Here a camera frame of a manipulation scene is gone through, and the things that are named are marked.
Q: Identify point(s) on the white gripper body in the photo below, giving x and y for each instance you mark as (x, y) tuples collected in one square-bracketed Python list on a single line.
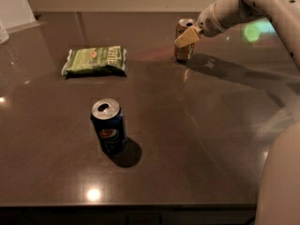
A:
[(206, 22)]

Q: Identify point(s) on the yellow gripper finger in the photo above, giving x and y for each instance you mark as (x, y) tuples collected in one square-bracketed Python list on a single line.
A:
[(190, 36)]

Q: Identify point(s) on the orange soda can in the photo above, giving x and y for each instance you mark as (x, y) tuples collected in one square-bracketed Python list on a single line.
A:
[(182, 55)]

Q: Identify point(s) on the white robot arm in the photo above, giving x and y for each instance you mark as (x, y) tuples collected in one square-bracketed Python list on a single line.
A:
[(279, 194)]

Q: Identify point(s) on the blue Pepsi can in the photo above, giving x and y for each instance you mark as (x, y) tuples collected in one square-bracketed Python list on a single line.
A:
[(108, 121)]

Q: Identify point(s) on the green chip bag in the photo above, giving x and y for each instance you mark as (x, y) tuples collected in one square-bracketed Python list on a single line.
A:
[(105, 60)]

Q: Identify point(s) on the clear plastic bottle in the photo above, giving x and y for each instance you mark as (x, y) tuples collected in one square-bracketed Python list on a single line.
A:
[(4, 35)]

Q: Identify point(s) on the white board leaning on wall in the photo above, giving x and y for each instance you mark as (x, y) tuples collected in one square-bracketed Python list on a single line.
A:
[(16, 15)]

